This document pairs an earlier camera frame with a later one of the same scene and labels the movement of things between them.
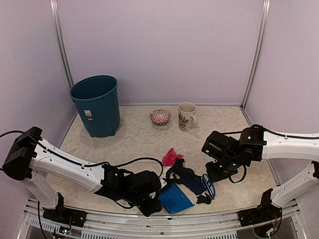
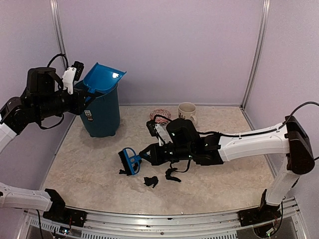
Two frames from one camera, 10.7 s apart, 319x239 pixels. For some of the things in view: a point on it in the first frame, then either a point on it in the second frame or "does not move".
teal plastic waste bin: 96,98 does not move
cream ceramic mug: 186,118 does not move
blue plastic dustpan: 174,199 → 102,78
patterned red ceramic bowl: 160,117 does not move
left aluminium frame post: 56,21 does not move
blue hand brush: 210,185 → 130,161
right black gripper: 214,176 → 155,159
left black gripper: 148,210 → 78,106
